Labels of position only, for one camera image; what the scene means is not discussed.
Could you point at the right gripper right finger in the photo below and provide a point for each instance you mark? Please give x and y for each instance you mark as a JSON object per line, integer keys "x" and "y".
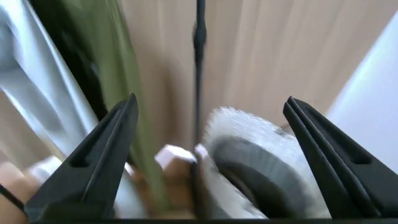
{"x": 342, "y": 174}

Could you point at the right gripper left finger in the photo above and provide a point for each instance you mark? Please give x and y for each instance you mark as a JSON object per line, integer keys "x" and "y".
{"x": 93, "y": 180}

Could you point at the green long-sleeved shirt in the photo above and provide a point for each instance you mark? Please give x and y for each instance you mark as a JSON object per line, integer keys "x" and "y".
{"x": 109, "y": 56}

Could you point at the white laundry basket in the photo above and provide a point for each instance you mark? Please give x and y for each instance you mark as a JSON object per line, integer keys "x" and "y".
{"x": 258, "y": 146}

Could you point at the black clothes rack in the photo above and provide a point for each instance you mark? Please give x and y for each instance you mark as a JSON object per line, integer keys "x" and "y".
{"x": 199, "y": 62}

